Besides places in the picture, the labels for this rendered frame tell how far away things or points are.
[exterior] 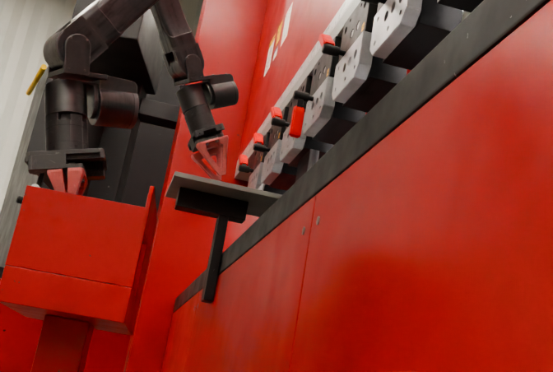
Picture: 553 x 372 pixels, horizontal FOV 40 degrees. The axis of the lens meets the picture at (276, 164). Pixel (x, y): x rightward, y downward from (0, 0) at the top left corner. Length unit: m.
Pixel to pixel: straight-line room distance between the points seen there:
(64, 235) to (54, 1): 8.23
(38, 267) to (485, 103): 0.66
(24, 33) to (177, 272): 6.76
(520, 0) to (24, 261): 0.71
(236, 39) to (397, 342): 2.19
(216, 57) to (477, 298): 2.24
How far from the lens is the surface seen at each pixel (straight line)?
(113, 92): 1.12
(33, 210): 1.03
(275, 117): 1.76
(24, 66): 8.87
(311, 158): 1.62
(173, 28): 1.62
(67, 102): 1.09
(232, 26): 2.70
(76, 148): 1.07
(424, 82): 0.63
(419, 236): 0.56
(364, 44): 1.29
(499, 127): 0.48
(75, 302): 1.00
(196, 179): 1.52
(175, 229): 2.45
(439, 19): 1.12
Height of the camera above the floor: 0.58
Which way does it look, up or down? 18 degrees up
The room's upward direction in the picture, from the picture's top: 10 degrees clockwise
